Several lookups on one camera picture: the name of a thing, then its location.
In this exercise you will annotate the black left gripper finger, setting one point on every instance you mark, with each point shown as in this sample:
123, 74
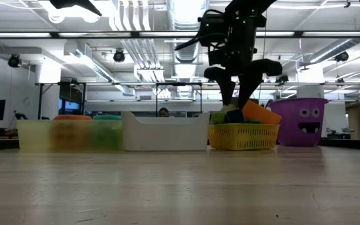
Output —
73, 3

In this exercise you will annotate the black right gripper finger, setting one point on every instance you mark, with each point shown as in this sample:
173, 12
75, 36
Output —
225, 84
252, 81

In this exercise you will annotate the blue toy block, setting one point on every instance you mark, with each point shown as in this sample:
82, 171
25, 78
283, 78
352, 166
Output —
234, 116

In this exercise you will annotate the orange long toy block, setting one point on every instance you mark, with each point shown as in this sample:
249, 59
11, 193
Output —
261, 114

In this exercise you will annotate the green block with hole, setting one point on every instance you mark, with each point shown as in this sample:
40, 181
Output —
217, 118

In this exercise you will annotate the orange foam die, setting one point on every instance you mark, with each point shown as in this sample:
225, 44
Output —
72, 131

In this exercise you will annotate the teal foam die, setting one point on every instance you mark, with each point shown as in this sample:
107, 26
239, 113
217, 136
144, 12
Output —
106, 131

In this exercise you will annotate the black background robot arm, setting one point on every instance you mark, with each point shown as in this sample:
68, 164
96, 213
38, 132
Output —
20, 116

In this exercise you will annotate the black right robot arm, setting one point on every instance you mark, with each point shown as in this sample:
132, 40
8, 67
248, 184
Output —
248, 6

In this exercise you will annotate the black ceiling spotlight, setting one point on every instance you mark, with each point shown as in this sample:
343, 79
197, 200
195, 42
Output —
119, 55
282, 78
342, 56
14, 60

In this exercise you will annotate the yellow mesh basket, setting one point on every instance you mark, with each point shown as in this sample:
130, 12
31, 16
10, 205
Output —
244, 137

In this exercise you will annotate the purple monster face bucket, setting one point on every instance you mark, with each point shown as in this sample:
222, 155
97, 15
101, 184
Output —
292, 131

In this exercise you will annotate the person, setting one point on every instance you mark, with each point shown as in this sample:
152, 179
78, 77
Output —
164, 112

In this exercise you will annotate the white plastic bin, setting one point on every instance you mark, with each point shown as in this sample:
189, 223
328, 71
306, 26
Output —
164, 134

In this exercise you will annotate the blue lit display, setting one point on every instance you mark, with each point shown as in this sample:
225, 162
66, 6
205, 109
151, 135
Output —
70, 106

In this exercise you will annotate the yellow translucent plastic bin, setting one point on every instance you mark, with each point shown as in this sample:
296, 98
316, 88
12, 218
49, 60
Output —
33, 134

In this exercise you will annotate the black background workstation frame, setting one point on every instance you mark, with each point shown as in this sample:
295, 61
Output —
178, 84

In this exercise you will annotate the silver ceiling duct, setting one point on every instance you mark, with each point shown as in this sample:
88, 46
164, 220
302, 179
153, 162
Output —
184, 18

